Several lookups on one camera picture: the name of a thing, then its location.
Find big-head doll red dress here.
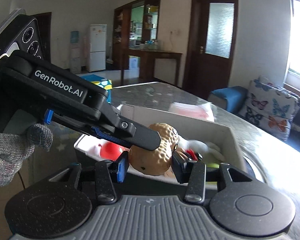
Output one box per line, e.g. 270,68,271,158
181,149,203,161

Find red balloon toy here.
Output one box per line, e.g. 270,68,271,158
100,142,126,161

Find tan peanut squeeze toy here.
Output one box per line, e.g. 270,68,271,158
128,123,186,176

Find white knitted plush rabbit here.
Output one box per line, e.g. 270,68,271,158
178,136,226,164

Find grey knitted gloved hand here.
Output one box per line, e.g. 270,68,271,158
0,110,53,186

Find green balloon toy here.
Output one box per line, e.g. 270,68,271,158
207,163,219,168

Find white cardboard box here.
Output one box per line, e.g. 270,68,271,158
73,103,248,185

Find blue yellow tissue box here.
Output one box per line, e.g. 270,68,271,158
81,74,113,103

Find water dispenser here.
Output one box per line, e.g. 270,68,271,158
70,30,81,74

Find pink tissue pack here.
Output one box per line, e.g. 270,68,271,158
168,102,215,122

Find round black induction cooker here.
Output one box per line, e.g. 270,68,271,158
243,154,269,184

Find grey quilted star tablecloth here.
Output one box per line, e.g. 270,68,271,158
27,81,300,240

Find blue sofa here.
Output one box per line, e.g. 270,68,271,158
208,83,300,152

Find white refrigerator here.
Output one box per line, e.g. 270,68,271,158
87,24,107,72

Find dark wooden cabinet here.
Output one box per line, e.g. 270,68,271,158
112,0,182,86

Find butterfly print cushion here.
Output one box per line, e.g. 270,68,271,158
238,77,300,141

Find dark wooden door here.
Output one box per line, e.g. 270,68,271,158
183,0,238,99

